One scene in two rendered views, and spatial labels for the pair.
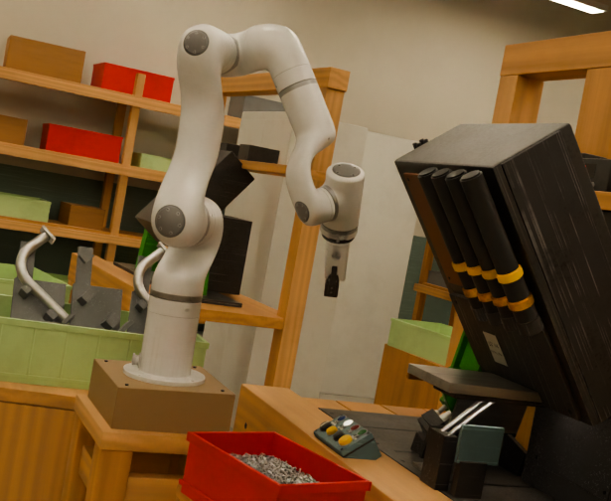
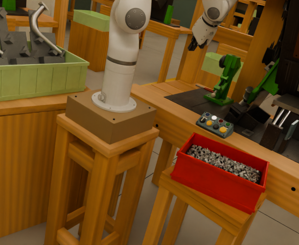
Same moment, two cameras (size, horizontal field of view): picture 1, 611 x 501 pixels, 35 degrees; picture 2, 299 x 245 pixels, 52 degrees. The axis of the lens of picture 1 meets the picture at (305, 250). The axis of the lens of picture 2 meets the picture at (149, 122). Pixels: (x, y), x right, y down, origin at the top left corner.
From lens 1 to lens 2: 141 cm
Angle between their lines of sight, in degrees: 39
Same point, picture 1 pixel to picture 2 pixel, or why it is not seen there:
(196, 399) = (143, 116)
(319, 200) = (225, 7)
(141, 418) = (122, 134)
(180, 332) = (130, 81)
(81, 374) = (30, 90)
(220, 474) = (208, 175)
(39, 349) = (5, 81)
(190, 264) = (131, 41)
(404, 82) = not seen: outside the picture
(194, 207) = (149, 8)
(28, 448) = (13, 136)
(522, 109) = not seen: outside the picture
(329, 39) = not seen: outside the picture
